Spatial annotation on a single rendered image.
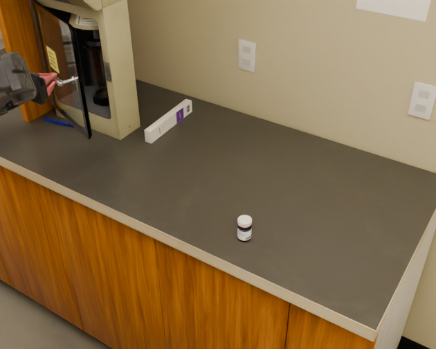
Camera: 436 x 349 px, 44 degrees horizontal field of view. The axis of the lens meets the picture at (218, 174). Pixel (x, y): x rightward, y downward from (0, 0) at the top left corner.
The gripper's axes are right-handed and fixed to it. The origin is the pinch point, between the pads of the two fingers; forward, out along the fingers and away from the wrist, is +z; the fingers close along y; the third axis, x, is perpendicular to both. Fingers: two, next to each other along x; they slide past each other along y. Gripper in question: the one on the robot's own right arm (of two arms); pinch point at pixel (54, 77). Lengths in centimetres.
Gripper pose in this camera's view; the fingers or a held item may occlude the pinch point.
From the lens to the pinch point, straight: 181.6
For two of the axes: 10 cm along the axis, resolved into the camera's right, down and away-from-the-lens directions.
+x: -8.4, -3.2, 4.3
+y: 0.0, -8.1, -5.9
